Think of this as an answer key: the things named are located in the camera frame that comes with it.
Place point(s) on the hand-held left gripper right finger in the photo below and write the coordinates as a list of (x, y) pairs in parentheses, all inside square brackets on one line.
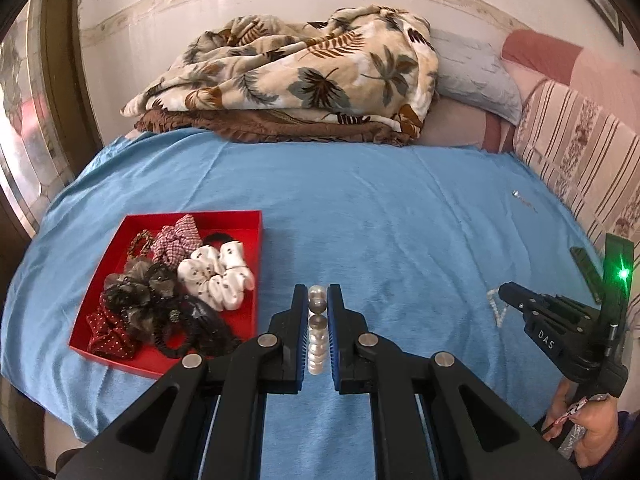
[(332, 350)]

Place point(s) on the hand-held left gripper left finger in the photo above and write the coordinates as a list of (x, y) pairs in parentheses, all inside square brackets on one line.
[(301, 350)]

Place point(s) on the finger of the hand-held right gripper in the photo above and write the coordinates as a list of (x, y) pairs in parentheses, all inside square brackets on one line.
[(545, 305)]

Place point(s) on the black lace scrunchie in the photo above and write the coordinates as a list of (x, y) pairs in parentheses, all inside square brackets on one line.
[(210, 327)]

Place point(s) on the white dotted scrunchie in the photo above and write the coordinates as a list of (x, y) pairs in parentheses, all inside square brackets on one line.
[(215, 280)]

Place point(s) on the red plaid scrunchie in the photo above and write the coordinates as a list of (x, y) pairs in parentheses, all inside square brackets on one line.
[(175, 242)]

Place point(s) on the grey black organza scrunchie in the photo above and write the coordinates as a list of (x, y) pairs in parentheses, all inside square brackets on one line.
[(140, 280)]

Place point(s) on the red polka dot scrunchie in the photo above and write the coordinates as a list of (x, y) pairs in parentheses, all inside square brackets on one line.
[(107, 335)]

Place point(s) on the red box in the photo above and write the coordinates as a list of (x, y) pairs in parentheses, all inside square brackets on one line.
[(150, 224)]

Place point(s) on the person's right forearm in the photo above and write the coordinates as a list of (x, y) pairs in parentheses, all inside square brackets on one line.
[(627, 440)]

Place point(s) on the person's right hand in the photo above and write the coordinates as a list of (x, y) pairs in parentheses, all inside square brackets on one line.
[(600, 425)]

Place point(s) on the small silver hair clip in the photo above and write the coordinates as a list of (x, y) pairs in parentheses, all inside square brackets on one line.
[(522, 201)]

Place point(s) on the blue bedsheet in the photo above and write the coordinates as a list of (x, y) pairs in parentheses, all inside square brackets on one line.
[(375, 220)]

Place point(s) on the striped floral cushion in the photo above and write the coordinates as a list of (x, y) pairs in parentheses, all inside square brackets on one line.
[(585, 145)]

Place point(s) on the pink beige pillow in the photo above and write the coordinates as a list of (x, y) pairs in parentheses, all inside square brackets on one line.
[(450, 125)]

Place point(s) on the brown ruffled blanket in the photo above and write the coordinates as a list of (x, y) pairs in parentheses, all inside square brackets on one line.
[(250, 127)]

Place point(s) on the grey pillow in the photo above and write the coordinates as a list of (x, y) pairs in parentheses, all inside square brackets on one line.
[(475, 75)]

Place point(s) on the pink cushion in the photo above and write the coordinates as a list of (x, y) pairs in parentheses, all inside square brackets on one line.
[(540, 52)]

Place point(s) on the floral fleece blanket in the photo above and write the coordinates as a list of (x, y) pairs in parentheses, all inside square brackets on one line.
[(300, 75)]

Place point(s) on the dark picture frame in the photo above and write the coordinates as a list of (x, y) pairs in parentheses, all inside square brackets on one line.
[(607, 5)]

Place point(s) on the wooden door frame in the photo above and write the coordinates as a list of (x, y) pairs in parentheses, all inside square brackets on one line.
[(55, 110)]

